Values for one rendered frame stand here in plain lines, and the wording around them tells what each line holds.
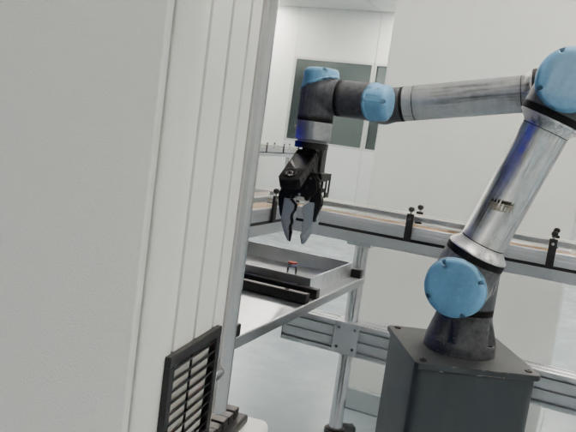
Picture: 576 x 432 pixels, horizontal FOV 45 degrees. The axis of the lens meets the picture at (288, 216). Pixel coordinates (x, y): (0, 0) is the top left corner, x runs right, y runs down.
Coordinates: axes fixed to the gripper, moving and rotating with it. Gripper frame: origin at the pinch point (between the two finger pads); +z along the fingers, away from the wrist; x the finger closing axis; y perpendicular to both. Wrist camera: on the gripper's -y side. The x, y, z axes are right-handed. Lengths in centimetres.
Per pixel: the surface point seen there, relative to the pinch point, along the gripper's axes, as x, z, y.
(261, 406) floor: 59, 98, 132
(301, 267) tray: 5.1, 10.1, 19.0
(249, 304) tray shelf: -1.8, 10.4, -21.8
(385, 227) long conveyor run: 7, 7, 97
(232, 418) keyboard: -17, 16, -55
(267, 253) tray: 15.1, 8.8, 20.3
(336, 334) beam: 19, 49, 99
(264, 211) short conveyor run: 42, 6, 73
